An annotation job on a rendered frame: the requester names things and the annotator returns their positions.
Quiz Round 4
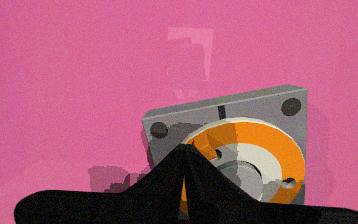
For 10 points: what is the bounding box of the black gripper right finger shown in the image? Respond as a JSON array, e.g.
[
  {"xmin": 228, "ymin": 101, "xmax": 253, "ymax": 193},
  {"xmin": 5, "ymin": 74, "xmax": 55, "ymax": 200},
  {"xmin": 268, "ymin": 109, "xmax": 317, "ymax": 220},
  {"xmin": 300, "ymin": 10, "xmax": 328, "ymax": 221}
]
[{"xmin": 184, "ymin": 144, "xmax": 358, "ymax": 224}]

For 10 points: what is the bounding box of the grey square base plate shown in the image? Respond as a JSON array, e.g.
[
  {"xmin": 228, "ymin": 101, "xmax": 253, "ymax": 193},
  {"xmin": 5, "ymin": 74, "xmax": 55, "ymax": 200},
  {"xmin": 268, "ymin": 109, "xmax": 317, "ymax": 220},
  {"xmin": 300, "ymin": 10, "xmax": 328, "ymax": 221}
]
[{"xmin": 141, "ymin": 84, "xmax": 308, "ymax": 200}]

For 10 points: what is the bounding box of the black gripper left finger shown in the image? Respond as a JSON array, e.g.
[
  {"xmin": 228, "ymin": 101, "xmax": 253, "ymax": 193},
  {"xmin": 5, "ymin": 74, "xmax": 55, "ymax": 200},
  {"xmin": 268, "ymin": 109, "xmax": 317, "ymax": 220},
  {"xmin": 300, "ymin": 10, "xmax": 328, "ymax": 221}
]
[{"xmin": 14, "ymin": 144, "xmax": 186, "ymax": 224}]

